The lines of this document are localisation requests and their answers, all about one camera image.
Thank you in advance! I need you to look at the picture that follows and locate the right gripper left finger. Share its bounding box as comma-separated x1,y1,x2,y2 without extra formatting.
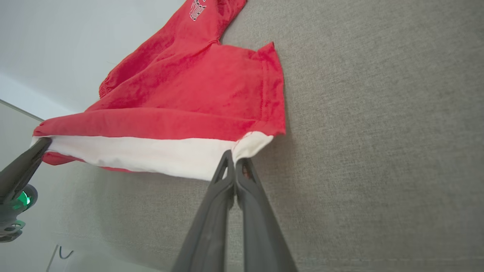
171,150,236,272

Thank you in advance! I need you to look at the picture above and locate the red white sports jersey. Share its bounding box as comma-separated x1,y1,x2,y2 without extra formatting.
30,0,287,182

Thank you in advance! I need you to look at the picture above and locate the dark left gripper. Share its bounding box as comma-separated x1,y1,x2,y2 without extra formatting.
0,137,52,243

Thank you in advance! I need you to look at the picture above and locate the grey fabric sofa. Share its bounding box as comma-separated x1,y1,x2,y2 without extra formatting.
38,0,484,272

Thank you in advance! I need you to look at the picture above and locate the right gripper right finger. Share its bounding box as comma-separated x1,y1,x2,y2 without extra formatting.
235,158,299,272

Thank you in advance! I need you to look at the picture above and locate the grey partition panel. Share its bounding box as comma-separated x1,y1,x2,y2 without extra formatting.
0,99,46,170

